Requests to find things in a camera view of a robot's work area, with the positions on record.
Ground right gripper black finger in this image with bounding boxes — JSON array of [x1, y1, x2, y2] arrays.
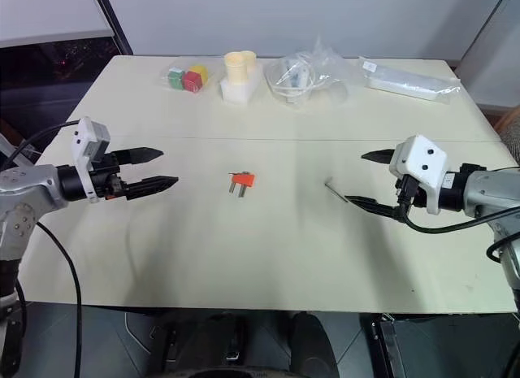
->
[[344, 194, 404, 221], [360, 147, 397, 166]]

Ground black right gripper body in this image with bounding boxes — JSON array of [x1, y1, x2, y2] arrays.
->
[[394, 173, 430, 211]]

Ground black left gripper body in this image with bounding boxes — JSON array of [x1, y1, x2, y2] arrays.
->
[[86, 151, 128, 202]]

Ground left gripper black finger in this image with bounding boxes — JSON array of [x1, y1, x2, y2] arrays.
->
[[123, 176, 180, 202], [111, 147, 165, 166]]

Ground small grey pin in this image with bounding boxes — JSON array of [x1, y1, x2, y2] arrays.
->
[[323, 181, 350, 203]]

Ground small orange plug part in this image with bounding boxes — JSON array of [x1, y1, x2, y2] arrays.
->
[[228, 172, 257, 189]]

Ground clear bag of cubes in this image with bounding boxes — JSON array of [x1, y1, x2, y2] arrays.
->
[[157, 63, 213, 93]]

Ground long white box in plastic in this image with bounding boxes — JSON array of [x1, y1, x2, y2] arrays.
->
[[356, 55, 463, 107]]

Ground red cube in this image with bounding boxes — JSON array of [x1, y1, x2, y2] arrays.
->
[[181, 71, 203, 93]]

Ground yellow cube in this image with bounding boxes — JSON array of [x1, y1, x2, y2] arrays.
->
[[189, 65, 210, 85]]

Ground clear crumpled plastic bag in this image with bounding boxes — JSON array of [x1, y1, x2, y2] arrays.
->
[[262, 35, 351, 110]]

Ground cream cups on white block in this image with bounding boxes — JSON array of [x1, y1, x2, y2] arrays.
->
[[219, 64, 262, 106]]

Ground cream plastic cup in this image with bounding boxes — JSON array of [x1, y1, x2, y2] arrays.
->
[[240, 50, 258, 73], [223, 51, 249, 85]]

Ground dark rounded shape under table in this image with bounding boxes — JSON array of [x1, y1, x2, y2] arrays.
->
[[289, 311, 340, 378], [121, 310, 294, 378]]

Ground black robot body part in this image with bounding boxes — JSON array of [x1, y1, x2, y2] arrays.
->
[[0, 290, 26, 378]]

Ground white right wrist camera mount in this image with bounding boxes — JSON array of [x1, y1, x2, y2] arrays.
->
[[388, 134, 453, 215]]

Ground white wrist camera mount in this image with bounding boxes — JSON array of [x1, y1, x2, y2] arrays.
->
[[71, 116, 111, 204], [388, 134, 453, 215]]

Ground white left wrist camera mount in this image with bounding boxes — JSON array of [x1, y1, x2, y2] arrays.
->
[[71, 116, 111, 204]]

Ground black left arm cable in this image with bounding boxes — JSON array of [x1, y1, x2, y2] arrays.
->
[[0, 120, 85, 378]]

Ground black window frame post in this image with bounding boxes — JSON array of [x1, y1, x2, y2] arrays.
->
[[89, 0, 135, 57]]

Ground black metal frame under table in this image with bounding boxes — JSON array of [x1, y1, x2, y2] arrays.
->
[[358, 312, 398, 378]]

